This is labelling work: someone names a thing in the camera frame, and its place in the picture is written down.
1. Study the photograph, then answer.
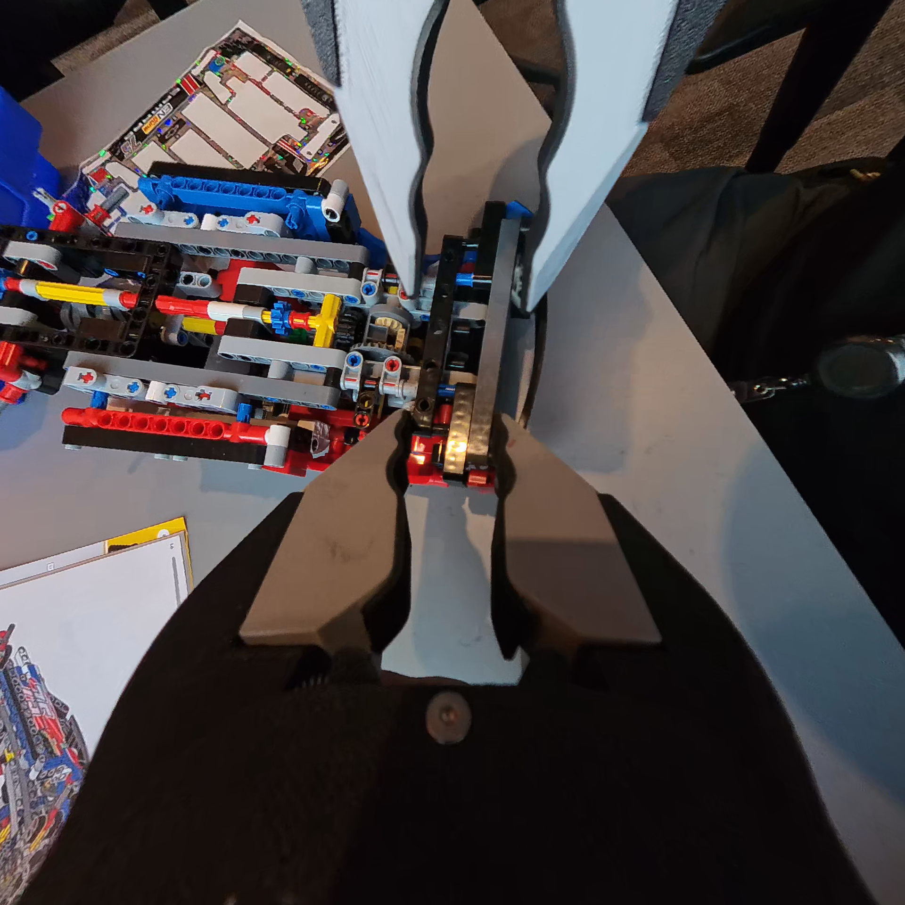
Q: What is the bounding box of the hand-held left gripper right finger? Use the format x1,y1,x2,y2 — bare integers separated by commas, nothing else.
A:
494,418,664,668

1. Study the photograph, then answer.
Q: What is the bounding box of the person's black clothing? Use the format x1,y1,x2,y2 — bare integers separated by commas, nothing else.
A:
609,163,905,680

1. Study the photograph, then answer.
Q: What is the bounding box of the holographic sticker sheet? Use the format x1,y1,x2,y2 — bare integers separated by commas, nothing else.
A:
82,22,350,199

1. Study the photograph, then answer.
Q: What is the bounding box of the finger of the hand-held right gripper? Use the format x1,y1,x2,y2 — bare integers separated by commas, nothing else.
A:
337,0,453,294
525,0,681,312

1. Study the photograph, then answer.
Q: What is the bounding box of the blue storage bin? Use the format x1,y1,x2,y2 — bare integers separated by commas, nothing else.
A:
0,85,66,199

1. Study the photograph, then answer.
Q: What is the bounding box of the open instruction booklet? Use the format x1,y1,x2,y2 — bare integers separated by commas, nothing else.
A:
0,517,195,878

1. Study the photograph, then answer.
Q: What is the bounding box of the small toy brick assembly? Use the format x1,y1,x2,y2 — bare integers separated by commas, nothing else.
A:
411,198,534,489

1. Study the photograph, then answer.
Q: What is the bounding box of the red black toy race car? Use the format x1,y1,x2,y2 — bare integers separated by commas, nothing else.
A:
0,163,545,489

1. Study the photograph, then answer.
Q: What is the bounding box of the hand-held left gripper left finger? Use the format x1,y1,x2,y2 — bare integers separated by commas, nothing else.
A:
239,411,415,660

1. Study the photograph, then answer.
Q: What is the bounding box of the grey desk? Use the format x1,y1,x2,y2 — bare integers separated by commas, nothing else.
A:
0,0,905,905

